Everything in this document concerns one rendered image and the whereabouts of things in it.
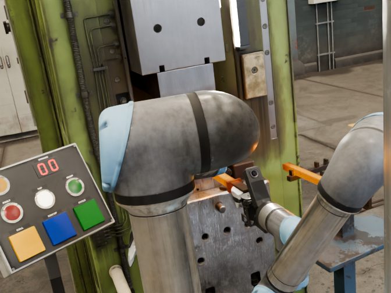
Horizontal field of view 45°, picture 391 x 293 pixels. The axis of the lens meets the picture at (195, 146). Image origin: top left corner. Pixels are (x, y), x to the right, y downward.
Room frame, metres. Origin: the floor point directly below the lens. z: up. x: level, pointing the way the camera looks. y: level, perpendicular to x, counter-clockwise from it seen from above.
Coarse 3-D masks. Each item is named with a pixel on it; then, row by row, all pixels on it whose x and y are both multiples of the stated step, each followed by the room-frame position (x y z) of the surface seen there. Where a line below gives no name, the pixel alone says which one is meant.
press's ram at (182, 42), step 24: (120, 0) 1.66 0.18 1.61; (144, 0) 1.55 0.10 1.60; (168, 0) 1.57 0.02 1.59; (192, 0) 1.59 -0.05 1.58; (216, 0) 1.62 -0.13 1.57; (144, 24) 1.54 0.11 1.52; (168, 24) 1.57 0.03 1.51; (192, 24) 1.59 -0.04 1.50; (216, 24) 1.62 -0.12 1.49; (144, 48) 1.54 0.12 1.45; (168, 48) 1.56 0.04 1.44; (192, 48) 1.59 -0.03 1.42; (216, 48) 1.61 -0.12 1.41; (144, 72) 1.53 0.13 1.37
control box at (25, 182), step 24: (72, 144) 1.42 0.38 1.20; (24, 168) 1.29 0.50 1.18; (48, 168) 1.33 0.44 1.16; (72, 168) 1.37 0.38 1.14; (24, 192) 1.25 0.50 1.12; (96, 192) 1.36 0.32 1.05; (0, 216) 1.18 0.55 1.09; (24, 216) 1.21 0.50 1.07; (48, 216) 1.24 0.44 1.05; (72, 216) 1.27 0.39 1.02; (0, 240) 1.14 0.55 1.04; (48, 240) 1.19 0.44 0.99; (72, 240) 1.23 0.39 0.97; (0, 264) 1.14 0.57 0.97; (24, 264) 1.13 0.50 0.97
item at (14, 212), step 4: (8, 208) 1.20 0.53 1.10; (12, 208) 1.20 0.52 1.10; (16, 208) 1.21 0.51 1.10; (4, 212) 1.19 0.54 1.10; (8, 212) 1.19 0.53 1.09; (12, 212) 1.19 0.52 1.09; (16, 212) 1.20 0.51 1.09; (8, 216) 1.18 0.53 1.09; (12, 216) 1.19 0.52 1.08; (16, 216) 1.19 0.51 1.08
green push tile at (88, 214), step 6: (84, 204) 1.31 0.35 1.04; (90, 204) 1.31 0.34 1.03; (96, 204) 1.32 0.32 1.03; (78, 210) 1.28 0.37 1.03; (84, 210) 1.29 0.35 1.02; (90, 210) 1.30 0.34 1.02; (96, 210) 1.31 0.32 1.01; (78, 216) 1.27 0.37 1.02; (84, 216) 1.28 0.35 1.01; (90, 216) 1.29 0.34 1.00; (96, 216) 1.30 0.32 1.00; (102, 216) 1.31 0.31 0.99; (84, 222) 1.27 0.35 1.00; (90, 222) 1.28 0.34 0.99; (96, 222) 1.29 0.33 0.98; (84, 228) 1.26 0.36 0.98
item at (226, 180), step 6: (222, 174) 1.44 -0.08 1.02; (216, 180) 1.45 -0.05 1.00; (222, 180) 1.40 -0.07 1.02; (228, 180) 1.37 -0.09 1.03; (234, 180) 1.34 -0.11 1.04; (240, 180) 1.35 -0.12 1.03; (228, 186) 1.33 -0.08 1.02; (234, 186) 1.31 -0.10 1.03; (240, 186) 1.29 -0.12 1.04; (246, 186) 1.28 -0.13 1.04; (246, 192) 1.25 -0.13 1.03
